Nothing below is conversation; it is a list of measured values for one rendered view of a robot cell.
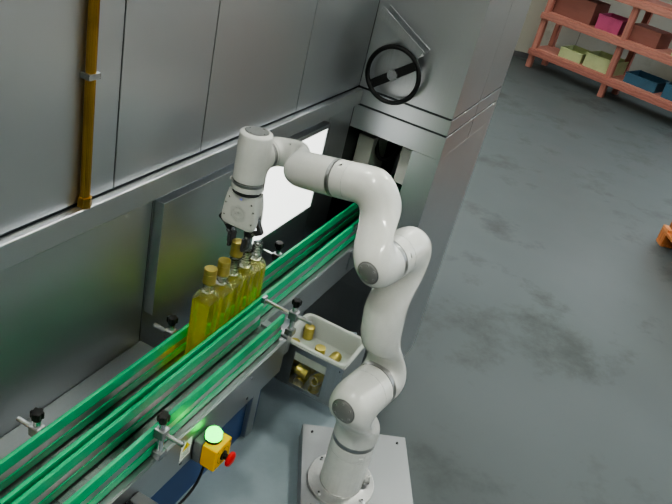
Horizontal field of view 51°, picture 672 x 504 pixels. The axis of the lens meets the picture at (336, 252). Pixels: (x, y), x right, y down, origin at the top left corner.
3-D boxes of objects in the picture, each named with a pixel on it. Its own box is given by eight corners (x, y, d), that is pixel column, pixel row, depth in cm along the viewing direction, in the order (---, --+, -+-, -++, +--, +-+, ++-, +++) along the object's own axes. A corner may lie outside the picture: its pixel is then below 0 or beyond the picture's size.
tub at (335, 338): (303, 331, 236) (308, 310, 231) (362, 361, 229) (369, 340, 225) (276, 357, 221) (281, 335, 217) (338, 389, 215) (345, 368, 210)
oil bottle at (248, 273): (231, 316, 213) (241, 256, 203) (246, 324, 211) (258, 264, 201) (220, 325, 209) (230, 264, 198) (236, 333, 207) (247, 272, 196)
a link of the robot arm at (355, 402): (385, 437, 191) (408, 372, 179) (345, 476, 178) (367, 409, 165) (349, 412, 197) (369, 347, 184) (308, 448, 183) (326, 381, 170)
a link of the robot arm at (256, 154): (250, 168, 186) (225, 175, 179) (258, 121, 180) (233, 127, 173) (274, 181, 183) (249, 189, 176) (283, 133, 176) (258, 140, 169)
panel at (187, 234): (304, 205, 264) (323, 120, 247) (311, 208, 263) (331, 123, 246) (143, 310, 190) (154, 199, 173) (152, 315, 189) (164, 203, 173)
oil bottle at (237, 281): (219, 325, 208) (229, 264, 198) (235, 333, 207) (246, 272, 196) (208, 334, 204) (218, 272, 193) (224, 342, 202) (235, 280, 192)
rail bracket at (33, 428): (25, 438, 159) (25, 394, 153) (48, 453, 157) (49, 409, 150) (10, 449, 156) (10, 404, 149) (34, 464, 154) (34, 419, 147)
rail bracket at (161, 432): (159, 449, 165) (164, 406, 158) (184, 464, 163) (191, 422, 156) (148, 459, 162) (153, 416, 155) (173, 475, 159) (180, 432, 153)
